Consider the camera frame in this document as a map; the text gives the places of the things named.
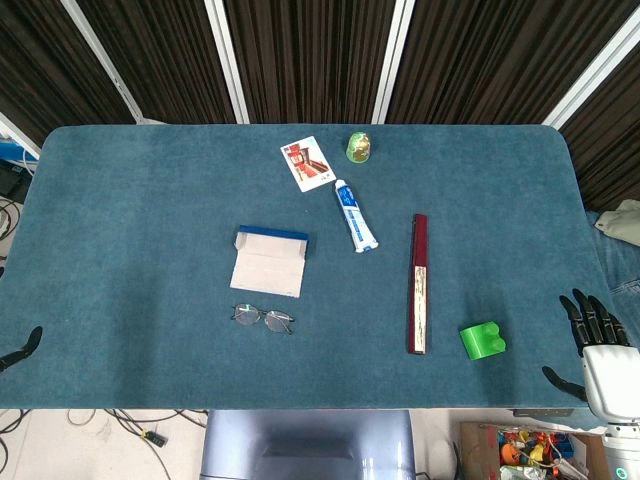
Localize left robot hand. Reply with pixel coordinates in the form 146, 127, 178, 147
0, 326, 44, 374

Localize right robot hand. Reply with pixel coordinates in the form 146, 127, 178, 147
542, 288, 640, 430

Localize thin-framed eyeglasses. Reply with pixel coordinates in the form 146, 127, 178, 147
231, 302, 296, 336

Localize blue glasses case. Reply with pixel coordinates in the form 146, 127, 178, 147
229, 224, 311, 300

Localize grey table control panel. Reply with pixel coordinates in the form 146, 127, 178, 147
512, 408, 575, 419

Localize blue denim jeans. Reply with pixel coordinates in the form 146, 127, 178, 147
584, 209, 640, 346

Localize green building block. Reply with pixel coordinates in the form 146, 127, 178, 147
458, 321, 509, 361

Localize cardboard box of toys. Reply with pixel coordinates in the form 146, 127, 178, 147
458, 422, 609, 480

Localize teal table cloth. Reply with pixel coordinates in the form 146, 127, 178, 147
0, 124, 619, 411

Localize beige crumpled cloth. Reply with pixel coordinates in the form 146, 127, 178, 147
592, 198, 640, 246

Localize black floor device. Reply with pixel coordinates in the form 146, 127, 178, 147
0, 162, 34, 204

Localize dark red long box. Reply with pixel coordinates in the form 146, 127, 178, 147
405, 213, 431, 356

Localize blue grey robot torso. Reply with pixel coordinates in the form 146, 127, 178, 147
199, 409, 416, 480

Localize white blue toothpaste tube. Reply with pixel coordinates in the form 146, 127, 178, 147
333, 178, 380, 254

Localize photo card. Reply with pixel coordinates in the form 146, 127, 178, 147
279, 135, 335, 194

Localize dark brown pleated curtain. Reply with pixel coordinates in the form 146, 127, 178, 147
0, 0, 640, 211

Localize black floor cable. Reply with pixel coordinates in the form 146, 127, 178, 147
104, 408, 209, 480

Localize white partition post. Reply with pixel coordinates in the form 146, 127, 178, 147
372, 0, 416, 125
542, 7, 640, 126
62, 0, 146, 125
204, 0, 250, 125
0, 112, 41, 161

